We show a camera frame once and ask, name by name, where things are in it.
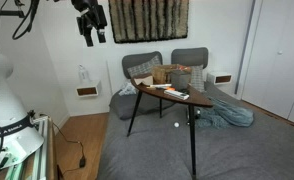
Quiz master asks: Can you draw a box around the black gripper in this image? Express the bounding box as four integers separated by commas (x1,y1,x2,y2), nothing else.
70,0,108,48

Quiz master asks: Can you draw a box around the white remote control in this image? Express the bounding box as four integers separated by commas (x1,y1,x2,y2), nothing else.
163,88,190,101

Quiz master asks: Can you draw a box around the small black white object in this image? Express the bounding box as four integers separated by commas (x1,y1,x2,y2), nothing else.
186,107,202,126

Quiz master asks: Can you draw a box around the clear plastic bottle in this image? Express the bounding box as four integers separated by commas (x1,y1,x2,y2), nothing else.
78,64,91,84

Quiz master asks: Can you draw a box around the gray headboard cushion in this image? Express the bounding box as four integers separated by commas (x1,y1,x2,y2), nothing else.
121,50,164,80
170,46,210,70

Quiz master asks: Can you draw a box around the white floating nightstand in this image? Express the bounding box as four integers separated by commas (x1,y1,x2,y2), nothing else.
75,79,102,98
206,71,233,86

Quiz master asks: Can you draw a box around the gray plaid pillow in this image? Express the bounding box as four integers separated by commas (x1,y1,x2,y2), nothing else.
189,64,207,93
126,54,163,80

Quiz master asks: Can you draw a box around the small white patterned pillow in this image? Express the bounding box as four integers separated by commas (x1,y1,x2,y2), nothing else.
118,81,139,97

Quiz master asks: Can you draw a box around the plain dark gray pillow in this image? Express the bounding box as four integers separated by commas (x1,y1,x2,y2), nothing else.
108,89,175,121

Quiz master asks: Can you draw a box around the brown wooden organizer box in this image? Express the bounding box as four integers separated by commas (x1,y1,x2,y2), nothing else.
150,64,192,85

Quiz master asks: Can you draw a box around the white pen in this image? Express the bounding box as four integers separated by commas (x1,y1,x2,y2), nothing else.
146,83,172,89

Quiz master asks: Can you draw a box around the orange pen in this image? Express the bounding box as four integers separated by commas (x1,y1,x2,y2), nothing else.
159,86,177,92

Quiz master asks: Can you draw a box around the gray square cup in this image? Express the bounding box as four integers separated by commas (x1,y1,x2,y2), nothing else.
170,69,192,91

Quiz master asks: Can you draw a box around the dark wooden three-legged table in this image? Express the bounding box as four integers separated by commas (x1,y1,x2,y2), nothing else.
126,77,215,180

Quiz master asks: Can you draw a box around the teal knit blanket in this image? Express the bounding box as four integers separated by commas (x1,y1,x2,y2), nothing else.
195,96,255,130

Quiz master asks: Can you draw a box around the gray bed cover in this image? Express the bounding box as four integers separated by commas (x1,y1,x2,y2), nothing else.
96,81,294,180

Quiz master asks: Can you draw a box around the beige black wall rug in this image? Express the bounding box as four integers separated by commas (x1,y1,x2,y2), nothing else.
107,0,190,44

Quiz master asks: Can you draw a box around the black gripper cable bundle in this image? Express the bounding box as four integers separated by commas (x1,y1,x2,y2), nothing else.
11,0,41,41

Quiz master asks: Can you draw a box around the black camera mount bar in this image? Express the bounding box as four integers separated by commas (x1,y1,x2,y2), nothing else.
0,0,26,19

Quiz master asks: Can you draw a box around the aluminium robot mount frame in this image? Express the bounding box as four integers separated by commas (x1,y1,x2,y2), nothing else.
5,114,56,180

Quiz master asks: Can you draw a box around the black floor power cable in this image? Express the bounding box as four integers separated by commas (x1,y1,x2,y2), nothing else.
51,121,87,175

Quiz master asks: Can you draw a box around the gray wall trim strip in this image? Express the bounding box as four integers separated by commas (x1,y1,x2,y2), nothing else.
234,0,257,96

